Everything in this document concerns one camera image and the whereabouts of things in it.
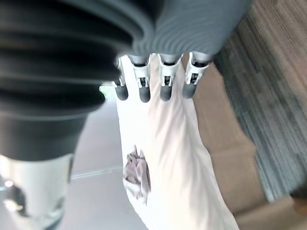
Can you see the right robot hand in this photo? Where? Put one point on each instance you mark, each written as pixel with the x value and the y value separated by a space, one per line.
pixel 60 60

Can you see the tan bed frame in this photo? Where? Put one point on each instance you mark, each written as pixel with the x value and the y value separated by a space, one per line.
pixel 230 153

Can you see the white bed sheet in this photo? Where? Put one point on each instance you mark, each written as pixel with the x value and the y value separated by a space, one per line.
pixel 175 148

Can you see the crumpled grey garment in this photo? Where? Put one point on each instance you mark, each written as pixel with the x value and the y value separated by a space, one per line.
pixel 138 173

